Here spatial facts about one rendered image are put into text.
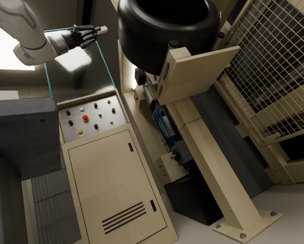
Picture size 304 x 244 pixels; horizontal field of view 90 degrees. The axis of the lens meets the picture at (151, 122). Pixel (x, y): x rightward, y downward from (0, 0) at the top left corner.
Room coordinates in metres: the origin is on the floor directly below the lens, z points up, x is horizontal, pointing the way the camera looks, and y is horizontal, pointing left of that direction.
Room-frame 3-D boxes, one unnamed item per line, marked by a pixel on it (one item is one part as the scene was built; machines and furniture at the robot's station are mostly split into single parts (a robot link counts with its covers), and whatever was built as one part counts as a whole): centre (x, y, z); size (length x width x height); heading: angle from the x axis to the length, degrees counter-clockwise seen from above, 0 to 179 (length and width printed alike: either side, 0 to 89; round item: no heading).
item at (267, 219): (1.01, -0.23, 0.01); 0.27 x 0.27 x 0.02; 18
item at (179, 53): (0.73, -0.19, 0.83); 0.36 x 0.09 x 0.06; 18
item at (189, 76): (0.77, -0.32, 0.80); 0.37 x 0.36 x 0.02; 108
